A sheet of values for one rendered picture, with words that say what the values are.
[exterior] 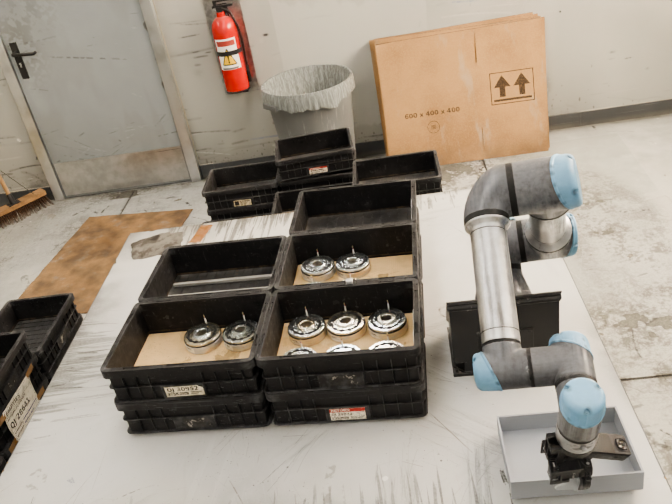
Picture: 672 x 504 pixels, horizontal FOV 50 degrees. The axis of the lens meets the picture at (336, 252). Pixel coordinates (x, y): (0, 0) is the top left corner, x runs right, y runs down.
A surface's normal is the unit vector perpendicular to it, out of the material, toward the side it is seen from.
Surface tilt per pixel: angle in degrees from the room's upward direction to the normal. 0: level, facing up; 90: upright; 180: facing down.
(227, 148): 90
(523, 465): 2
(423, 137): 73
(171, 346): 0
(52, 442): 0
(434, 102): 77
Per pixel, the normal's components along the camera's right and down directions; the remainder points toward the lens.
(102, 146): -0.02, 0.52
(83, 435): -0.16, -0.84
